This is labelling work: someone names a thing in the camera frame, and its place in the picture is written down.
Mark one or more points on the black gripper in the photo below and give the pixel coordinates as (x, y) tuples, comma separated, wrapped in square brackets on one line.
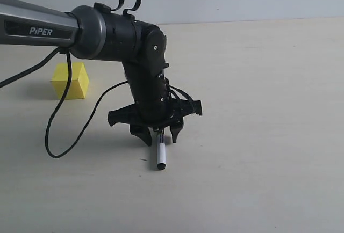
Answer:
[(157, 105)]

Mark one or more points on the black and white marker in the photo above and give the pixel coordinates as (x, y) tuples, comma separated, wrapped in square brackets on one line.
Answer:
[(161, 150)]

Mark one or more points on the yellow foam cube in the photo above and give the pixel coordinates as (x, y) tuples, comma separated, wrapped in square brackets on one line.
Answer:
[(79, 83)]

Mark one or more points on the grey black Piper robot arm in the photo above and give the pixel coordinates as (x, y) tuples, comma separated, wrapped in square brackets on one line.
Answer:
[(96, 33)]

